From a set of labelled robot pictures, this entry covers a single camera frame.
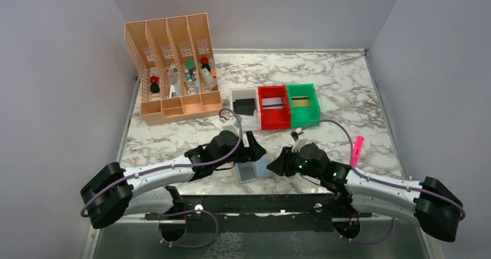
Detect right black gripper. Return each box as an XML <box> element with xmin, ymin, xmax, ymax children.
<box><xmin>267</xmin><ymin>145</ymin><xmax>322</xmax><ymax>180</ymax></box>

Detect beige card holder wallet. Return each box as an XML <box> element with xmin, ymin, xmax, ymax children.
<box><xmin>233</xmin><ymin>153</ymin><xmax>274</xmax><ymax>185</ymax></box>

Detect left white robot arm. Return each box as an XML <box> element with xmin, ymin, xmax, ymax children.
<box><xmin>80</xmin><ymin>130</ymin><xmax>267</xmax><ymax>229</ymax></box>

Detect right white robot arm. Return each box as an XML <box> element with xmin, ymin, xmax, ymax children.
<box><xmin>267</xmin><ymin>143</ymin><xmax>463</xmax><ymax>242</ymax></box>

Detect black cards in white bin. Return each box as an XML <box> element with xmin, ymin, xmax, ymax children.
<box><xmin>232</xmin><ymin>99</ymin><xmax>256</xmax><ymax>116</ymax></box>

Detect silver card in red bin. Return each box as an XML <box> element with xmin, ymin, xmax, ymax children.
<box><xmin>262</xmin><ymin>97</ymin><xmax>284</xmax><ymax>110</ymax></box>

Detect gold card in green bin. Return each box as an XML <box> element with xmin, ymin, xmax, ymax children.
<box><xmin>291</xmin><ymin>96</ymin><xmax>310</xmax><ymax>108</ymax></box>

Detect red plastic bin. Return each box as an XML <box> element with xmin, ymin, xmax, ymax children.
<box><xmin>258</xmin><ymin>85</ymin><xmax>291</xmax><ymax>130</ymax></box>

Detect white plastic bin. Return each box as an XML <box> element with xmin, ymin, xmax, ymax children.
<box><xmin>229</xmin><ymin>87</ymin><xmax>261</xmax><ymax>131</ymax></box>

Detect green plastic bin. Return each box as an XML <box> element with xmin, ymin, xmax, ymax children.
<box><xmin>286</xmin><ymin>83</ymin><xmax>321</xmax><ymax>128</ymax></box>

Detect pink marker pen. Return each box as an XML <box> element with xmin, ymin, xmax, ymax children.
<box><xmin>351</xmin><ymin>136</ymin><xmax>364</xmax><ymax>167</ymax></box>

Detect white box in organizer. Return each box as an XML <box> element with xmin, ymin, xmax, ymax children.
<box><xmin>200</xmin><ymin>68</ymin><xmax>218</xmax><ymax>91</ymax></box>

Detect red black small bottle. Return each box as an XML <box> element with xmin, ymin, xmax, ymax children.
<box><xmin>200</xmin><ymin>56</ymin><xmax>211</xmax><ymax>71</ymax></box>

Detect silver items in organizer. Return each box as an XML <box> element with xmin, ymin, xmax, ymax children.
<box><xmin>166</xmin><ymin>64</ymin><xmax>181</xmax><ymax>98</ymax></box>

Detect green capped tube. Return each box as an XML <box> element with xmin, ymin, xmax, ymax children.
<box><xmin>184</xmin><ymin>60</ymin><xmax>200</xmax><ymax>94</ymax></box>

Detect red capped black bottle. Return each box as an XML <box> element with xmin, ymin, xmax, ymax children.
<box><xmin>149</xmin><ymin>75</ymin><xmax>160</xmax><ymax>94</ymax></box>

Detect peach desk file organizer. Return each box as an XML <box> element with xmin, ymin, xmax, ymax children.
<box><xmin>124</xmin><ymin>13</ymin><xmax>223</xmax><ymax>126</ymax></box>

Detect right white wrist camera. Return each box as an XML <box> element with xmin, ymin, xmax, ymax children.
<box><xmin>290</xmin><ymin>128</ymin><xmax>307</xmax><ymax>153</ymax></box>

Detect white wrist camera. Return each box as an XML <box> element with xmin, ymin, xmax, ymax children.
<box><xmin>220</xmin><ymin>115</ymin><xmax>240</xmax><ymax>136</ymax></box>
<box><xmin>290</xmin><ymin>128</ymin><xmax>307</xmax><ymax>153</ymax></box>

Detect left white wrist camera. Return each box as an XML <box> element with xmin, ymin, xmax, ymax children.
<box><xmin>220</xmin><ymin>115</ymin><xmax>240</xmax><ymax>136</ymax></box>

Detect black metal base rail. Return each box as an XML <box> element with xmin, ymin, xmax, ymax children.
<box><xmin>145</xmin><ymin>194</ymin><xmax>371</xmax><ymax>233</ymax></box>

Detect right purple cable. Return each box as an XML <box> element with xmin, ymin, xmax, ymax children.
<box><xmin>291</xmin><ymin>119</ymin><xmax>467</xmax><ymax>246</ymax></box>

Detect purple cable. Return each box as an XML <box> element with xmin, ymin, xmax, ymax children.
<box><xmin>79</xmin><ymin>108</ymin><xmax>244</xmax><ymax>249</ymax></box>
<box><xmin>291</xmin><ymin>119</ymin><xmax>467</xmax><ymax>246</ymax></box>

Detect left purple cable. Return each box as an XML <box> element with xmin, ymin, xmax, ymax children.
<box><xmin>79</xmin><ymin>108</ymin><xmax>244</xmax><ymax>249</ymax></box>

